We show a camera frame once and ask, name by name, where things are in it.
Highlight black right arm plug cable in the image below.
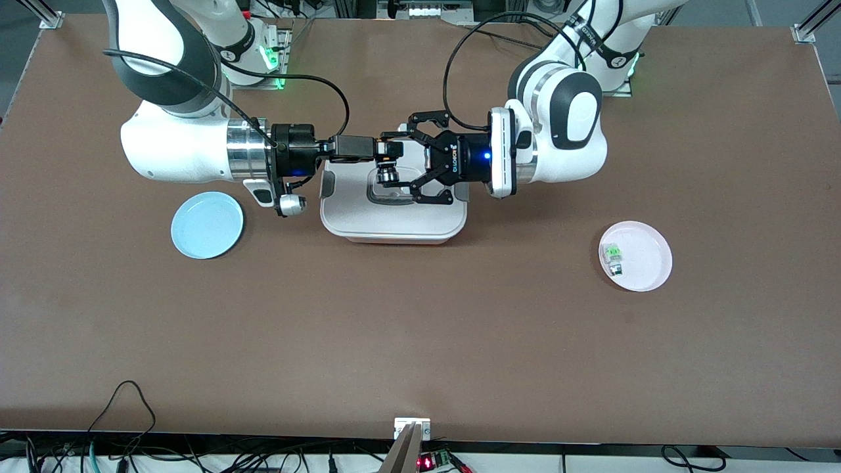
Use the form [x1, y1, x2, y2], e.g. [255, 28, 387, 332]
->
[102, 49, 278, 144]

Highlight black cable across table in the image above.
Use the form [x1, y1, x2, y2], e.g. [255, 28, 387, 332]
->
[459, 24, 549, 51]

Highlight white lunch box grey clips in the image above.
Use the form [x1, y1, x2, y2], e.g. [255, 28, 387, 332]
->
[319, 141, 469, 245]

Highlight red display electronics module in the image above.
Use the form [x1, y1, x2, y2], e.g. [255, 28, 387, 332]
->
[418, 450, 455, 472]

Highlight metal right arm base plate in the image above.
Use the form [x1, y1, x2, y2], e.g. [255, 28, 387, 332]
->
[227, 20, 294, 90]

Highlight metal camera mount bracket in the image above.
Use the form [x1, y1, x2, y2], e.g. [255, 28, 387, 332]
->
[380, 418, 432, 473]

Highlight pale pink round plate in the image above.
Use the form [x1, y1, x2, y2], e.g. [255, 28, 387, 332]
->
[599, 221, 673, 292]

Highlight green push button switch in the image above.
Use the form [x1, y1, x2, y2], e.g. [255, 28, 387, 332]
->
[602, 242, 625, 278]

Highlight black looped cable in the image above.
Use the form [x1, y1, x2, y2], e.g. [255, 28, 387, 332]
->
[85, 380, 158, 454]

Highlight light blue round plate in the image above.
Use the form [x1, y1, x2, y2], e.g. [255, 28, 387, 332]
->
[171, 191, 244, 259]

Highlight black coiled cable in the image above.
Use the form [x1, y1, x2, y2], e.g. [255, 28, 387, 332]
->
[660, 445, 727, 472]

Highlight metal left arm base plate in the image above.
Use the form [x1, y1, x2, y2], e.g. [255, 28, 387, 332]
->
[601, 62, 633, 98]

